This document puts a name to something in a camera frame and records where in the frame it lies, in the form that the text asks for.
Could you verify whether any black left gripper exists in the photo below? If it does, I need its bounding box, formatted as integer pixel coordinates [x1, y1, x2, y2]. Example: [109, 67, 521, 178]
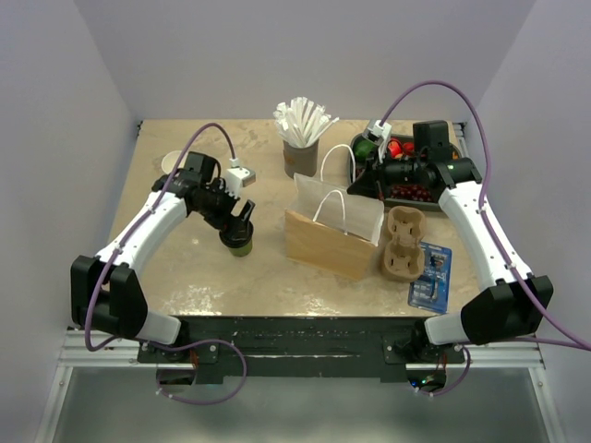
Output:
[195, 178, 254, 240]

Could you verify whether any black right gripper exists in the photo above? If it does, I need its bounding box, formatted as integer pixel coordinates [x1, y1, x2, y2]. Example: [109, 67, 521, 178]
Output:
[348, 144, 427, 201]

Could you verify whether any green paper coffee cup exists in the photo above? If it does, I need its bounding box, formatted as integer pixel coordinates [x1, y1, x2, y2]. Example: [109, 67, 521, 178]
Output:
[228, 240, 253, 257]

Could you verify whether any brown paper bag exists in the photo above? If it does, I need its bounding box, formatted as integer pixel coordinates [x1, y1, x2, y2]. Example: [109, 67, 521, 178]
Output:
[284, 173, 385, 281]

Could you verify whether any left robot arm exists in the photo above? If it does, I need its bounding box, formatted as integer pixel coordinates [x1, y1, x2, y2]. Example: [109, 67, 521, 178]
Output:
[70, 151, 256, 362]

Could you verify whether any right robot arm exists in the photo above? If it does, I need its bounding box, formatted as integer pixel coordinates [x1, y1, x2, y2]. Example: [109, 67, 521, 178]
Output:
[347, 120, 553, 363]

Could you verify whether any blue razor blister pack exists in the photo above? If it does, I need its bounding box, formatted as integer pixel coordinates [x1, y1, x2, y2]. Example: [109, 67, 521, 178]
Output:
[407, 242, 452, 314]

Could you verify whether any green lime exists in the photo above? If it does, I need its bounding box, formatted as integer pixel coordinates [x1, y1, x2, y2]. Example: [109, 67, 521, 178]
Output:
[353, 139, 375, 162]

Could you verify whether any red apple with stem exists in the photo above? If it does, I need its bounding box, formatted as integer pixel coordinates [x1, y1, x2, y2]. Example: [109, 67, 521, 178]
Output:
[388, 138, 404, 159]

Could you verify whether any dark purple grape bunch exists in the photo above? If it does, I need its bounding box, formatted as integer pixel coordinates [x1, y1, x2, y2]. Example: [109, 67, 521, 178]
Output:
[392, 185, 433, 203]

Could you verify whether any grey straw holder cup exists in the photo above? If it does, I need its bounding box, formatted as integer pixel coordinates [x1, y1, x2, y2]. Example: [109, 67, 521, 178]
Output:
[283, 140, 319, 178]

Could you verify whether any grey fruit tray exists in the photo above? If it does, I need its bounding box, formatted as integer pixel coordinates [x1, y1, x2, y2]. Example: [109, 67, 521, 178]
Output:
[347, 133, 440, 211]

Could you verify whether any brown pulp cup carrier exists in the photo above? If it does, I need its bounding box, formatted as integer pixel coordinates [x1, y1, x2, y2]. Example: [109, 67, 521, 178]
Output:
[380, 206, 427, 283]

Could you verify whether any white wrapped straws bundle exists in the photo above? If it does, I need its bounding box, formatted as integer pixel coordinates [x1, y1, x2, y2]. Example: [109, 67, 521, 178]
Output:
[272, 97, 340, 149]

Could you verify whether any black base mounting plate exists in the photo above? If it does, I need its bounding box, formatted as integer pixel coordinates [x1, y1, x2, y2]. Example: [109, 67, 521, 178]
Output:
[138, 316, 465, 384]

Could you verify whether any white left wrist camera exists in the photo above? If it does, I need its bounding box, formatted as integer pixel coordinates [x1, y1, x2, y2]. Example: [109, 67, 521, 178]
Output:
[223, 158, 256, 198]

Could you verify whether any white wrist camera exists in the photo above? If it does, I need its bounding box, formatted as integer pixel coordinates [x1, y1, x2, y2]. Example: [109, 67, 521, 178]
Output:
[223, 158, 256, 198]
[363, 119, 392, 163]

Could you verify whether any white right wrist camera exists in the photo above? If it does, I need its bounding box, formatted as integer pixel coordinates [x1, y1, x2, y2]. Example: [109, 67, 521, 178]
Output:
[363, 119, 392, 163]

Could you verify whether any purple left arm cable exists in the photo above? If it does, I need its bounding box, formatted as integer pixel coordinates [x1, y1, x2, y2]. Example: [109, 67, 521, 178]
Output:
[82, 122, 247, 406]

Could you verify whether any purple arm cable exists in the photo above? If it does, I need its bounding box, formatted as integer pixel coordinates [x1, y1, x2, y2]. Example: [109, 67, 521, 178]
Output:
[380, 79, 591, 398]
[82, 122, 247, 406]

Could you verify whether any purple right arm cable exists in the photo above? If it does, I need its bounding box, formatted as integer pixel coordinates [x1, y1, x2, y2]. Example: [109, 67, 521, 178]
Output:
[380, 79, 591, 398]

